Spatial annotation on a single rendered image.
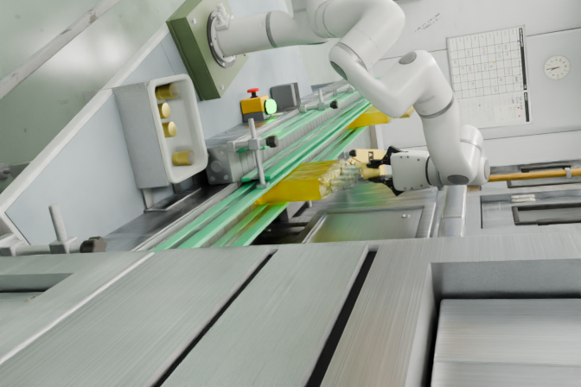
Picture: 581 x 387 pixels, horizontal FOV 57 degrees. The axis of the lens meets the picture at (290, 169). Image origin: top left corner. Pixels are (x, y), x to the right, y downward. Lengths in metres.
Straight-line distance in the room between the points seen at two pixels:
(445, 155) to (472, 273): 0.90
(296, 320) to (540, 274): 0.12
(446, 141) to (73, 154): 0.74
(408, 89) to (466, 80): 6.08
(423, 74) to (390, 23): 0.12
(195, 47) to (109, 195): 0.47
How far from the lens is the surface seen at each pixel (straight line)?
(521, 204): 1.62
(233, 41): 1.45
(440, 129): 1.17
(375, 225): 1.42
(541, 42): 7.17
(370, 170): 1.43
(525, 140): 7.30
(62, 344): 0.29
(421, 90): 1.09
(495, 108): 7.18
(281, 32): 1.39
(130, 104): 1.17
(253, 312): 0.27
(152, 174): 1.17
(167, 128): 1.22
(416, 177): 1.38
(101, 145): 1.13
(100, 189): 1.12
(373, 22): 1.11
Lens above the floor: 1.46
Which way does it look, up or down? 20 degrees down
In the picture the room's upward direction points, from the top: 85 degrees clockwise
